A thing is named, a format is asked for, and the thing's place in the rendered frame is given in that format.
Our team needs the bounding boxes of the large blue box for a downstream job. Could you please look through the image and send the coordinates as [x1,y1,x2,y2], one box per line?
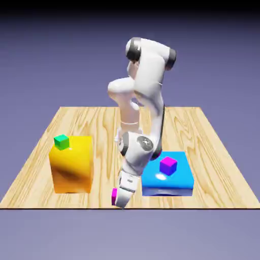
[141,151,193,197]

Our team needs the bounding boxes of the small purple cube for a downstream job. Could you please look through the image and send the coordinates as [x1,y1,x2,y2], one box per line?
[159,156,178,177]

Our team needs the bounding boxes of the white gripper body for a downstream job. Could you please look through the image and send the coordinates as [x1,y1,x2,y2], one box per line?
[115,186,135,210]

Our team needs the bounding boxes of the large yellow box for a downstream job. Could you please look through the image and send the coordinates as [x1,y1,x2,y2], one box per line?
[48,135,94,194]

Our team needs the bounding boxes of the small green cube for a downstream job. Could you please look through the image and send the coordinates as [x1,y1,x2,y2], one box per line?
[53,134,70,151]

